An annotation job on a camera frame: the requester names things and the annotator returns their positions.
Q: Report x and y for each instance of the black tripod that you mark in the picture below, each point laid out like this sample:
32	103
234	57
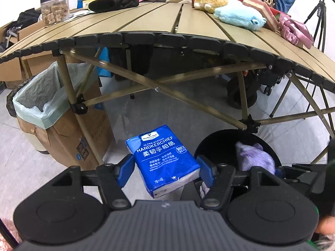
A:
319	18

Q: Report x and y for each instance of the light blue plush toy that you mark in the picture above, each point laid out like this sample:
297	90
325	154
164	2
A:
238	13

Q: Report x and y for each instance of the blue tissue pack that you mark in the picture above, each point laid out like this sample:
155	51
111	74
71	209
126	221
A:
162	159

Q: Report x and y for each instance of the black clothes pile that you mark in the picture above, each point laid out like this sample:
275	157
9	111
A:
26	15

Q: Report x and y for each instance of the black round bin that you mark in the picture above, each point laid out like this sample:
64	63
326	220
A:
222	141

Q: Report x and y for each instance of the black cart wheel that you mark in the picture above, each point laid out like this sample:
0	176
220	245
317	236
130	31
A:
239	94

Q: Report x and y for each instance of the clear jar with black lid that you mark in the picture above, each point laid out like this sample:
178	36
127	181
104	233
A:
55	13

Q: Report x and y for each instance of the black cloth gloves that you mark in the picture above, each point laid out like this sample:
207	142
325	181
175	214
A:
112	3

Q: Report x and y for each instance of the pink cake shaped sponge block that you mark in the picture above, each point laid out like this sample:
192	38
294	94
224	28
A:
261	6

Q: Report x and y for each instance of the brown cardboard bin box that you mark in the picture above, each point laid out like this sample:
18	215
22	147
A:
86	136

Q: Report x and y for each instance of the purple knitted pouch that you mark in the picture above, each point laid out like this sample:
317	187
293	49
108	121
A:
253	157

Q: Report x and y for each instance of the blue plastic bag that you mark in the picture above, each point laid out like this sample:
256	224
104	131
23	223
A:
104	62

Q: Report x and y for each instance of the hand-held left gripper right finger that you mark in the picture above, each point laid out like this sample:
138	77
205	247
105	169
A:
206	170

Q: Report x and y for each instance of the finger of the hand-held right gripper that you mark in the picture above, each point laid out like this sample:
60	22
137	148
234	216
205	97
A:
301	174

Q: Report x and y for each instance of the yellow white plush sheep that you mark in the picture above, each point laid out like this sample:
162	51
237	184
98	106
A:
212	0

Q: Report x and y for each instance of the pink satin pouch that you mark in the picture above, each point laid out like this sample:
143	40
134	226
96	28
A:
295	30

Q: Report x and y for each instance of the tan slatted folding table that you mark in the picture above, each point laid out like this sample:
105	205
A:
146	18

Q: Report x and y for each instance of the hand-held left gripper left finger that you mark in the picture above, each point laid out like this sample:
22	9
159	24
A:
125	171

